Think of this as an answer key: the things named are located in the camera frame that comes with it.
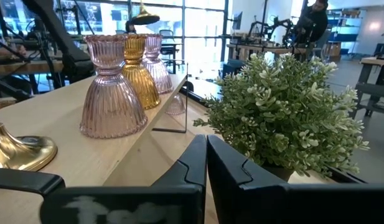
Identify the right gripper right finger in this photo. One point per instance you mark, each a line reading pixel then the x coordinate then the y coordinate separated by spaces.
pixel 229 186

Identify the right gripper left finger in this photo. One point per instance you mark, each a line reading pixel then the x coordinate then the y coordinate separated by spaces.
pixel 191 168

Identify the pink ribbed glass candle holder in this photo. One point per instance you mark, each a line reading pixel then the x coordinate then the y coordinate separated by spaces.
pixel 160 74
pixel 112 102
pixel 176 107

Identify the amber ribbed glass candle holder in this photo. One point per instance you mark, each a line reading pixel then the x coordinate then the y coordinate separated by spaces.
pixel 142 81

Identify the tall gold candlestick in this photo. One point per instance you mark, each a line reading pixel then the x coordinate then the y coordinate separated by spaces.
pixel 20 154

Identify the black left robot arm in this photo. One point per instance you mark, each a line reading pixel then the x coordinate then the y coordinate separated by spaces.
pixel 64 40

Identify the background black robot arm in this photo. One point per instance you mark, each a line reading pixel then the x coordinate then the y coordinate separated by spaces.
pixel 272 25

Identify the green potted plant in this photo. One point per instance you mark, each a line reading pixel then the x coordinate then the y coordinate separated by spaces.
pixel 282 118

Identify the dark blue bin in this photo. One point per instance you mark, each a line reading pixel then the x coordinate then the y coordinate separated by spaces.
pixel 232 68

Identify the black office chair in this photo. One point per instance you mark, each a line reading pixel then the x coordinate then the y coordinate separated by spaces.
pixel 168 48

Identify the wooden shelf with black legs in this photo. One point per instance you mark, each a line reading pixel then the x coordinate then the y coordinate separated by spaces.
pixel 70 149

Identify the background wooden table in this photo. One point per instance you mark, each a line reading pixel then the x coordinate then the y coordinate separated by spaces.
pixel 260 48

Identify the person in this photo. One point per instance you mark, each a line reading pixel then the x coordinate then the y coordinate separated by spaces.
pixel 313 21
pixel 129 28

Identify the background computer monitor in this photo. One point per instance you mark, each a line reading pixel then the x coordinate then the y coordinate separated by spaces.
pixel 237 20

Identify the cardboard box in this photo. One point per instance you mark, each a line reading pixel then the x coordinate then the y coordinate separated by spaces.
pixel 334 51

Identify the wooden workbench with grey legs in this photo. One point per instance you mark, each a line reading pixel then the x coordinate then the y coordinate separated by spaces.
pixel 372 90

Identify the background wooden desk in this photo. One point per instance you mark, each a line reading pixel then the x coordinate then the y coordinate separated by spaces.
pixel 30 67

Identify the blue storage shelving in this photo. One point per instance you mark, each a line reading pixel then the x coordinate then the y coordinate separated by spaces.
pixel 347 34

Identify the black window frame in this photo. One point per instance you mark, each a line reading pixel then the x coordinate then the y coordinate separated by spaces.
pixel 183 31

